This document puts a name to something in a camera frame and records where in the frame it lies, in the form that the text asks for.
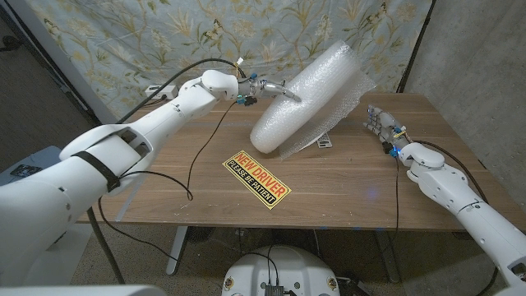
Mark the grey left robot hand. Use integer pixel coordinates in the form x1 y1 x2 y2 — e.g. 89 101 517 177
238 77 302 104

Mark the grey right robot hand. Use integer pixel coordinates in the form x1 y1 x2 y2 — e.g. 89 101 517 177
362 105 408 155

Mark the bubble wrap roll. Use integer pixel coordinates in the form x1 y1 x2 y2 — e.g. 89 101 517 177
249 39 377 160

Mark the yellow new driver bumper sticker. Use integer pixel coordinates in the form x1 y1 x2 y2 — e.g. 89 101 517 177
222 150 293 210

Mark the black backdrop stand pole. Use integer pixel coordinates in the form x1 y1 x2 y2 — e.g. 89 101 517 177
394 0 436 94

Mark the white power strip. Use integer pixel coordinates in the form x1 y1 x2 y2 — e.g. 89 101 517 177
144 85 180 101

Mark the floral printed backdrop cloth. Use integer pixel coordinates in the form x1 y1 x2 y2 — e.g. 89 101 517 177
24 0 432 124

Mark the grey table leg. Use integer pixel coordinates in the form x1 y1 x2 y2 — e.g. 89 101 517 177
373 229 402 284

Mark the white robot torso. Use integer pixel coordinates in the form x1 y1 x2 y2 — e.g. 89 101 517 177
221 245 341 296

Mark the white table leg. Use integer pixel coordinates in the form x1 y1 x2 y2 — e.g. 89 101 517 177
165 225 189 275

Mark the black round object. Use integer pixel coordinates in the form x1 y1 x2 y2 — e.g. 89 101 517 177
0 35 24 53

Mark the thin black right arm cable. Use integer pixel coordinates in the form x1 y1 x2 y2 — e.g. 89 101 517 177
390 158 401 244

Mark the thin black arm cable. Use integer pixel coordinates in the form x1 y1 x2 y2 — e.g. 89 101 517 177
97 100 239 264
390 158 401 244

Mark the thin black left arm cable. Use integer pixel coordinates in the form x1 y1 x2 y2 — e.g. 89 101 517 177
97 100 239 264

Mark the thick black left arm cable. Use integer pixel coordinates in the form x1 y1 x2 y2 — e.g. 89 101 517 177
85 58 247 285

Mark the black power strip cable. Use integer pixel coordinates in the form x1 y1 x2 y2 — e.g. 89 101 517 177
139 95 168 109

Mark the black torso cable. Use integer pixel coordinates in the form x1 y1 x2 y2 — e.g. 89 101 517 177
245 245 281 285

